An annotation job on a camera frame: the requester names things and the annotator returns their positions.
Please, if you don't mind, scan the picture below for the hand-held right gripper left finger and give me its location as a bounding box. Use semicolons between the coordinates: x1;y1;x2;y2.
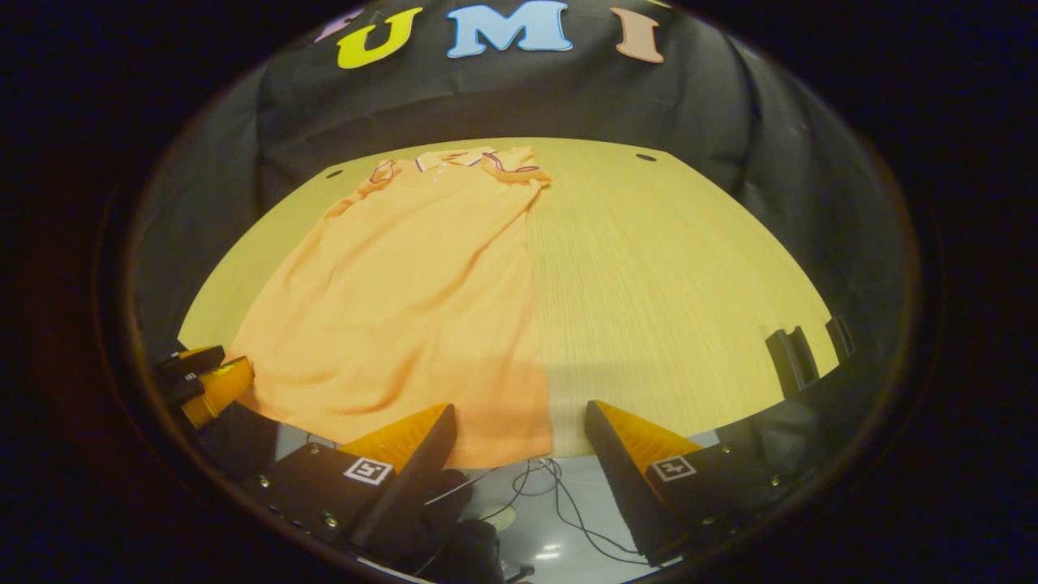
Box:
243;403;459;560

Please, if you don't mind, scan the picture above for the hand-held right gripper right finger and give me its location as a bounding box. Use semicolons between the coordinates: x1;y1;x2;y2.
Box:
584;400;800;567

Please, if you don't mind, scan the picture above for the black backdrop cloth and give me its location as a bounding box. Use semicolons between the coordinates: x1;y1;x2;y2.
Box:
130;0;921;487

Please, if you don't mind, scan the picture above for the orange T-shirt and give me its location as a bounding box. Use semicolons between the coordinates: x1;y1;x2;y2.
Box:
229;146;556;470

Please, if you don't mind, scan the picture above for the black table clamp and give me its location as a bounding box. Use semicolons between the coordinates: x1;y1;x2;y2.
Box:
766;326;820;398

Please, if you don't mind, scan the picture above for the black floor cable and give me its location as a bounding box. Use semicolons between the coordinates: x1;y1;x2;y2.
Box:
426;458;560;524
539;458;650;566

